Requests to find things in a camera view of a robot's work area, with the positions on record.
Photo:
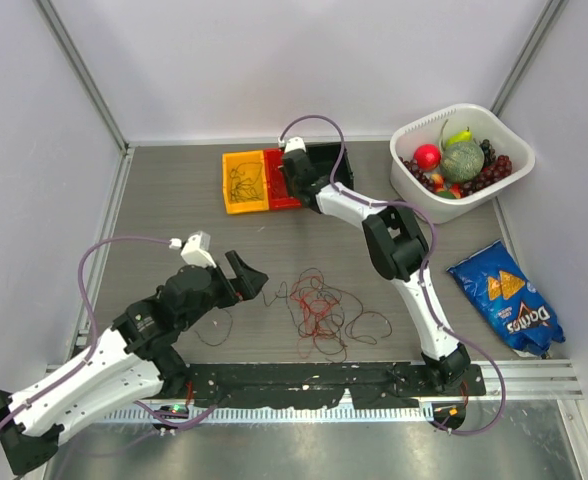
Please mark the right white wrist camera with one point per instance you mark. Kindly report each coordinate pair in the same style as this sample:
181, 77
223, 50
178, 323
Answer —
293, 144

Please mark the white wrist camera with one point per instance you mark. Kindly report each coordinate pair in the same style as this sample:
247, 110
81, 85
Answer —
293, 144
194, 250

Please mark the white plastic basket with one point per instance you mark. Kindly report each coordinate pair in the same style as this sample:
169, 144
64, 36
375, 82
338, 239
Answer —
451, 120

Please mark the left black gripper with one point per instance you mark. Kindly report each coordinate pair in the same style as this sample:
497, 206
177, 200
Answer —
250, 281

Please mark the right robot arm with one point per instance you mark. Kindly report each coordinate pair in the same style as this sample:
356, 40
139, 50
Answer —
399, 253

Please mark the black plastic bin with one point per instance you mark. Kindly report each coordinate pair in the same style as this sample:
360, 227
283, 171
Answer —
323, 157

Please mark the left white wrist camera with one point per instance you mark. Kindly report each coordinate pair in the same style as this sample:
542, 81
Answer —
194, 250

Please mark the red apple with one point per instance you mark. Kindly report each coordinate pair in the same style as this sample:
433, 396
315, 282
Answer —
427, 157

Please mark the aluminium frame rail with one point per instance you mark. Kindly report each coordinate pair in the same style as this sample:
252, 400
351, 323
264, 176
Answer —
529, 379

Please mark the green melon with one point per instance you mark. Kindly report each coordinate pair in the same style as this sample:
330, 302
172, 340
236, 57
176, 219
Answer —
461, 162

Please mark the small peach fruit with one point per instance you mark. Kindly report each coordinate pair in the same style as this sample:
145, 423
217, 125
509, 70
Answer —
440, 187

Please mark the dark red grape bunch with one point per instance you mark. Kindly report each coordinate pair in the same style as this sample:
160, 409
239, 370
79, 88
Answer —
501, 168

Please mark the yellow-green pear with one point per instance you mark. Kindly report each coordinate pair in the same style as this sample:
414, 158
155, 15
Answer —
461, 136

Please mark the blue Doritos chip bag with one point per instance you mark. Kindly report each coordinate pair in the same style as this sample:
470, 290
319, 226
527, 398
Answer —
496, 286

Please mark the yellow plastic bin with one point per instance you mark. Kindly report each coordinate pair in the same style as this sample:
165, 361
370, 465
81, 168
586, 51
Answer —
244, 182

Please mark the white slotted cable duct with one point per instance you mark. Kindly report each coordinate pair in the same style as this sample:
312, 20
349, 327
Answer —
344, 413

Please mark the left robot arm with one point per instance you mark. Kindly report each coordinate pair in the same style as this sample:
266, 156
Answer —
132, 360

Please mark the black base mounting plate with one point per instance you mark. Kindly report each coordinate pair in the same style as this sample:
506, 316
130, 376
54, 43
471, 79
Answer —
371, 385

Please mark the red plastic bin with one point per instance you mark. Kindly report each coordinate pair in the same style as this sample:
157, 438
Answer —
277, 193

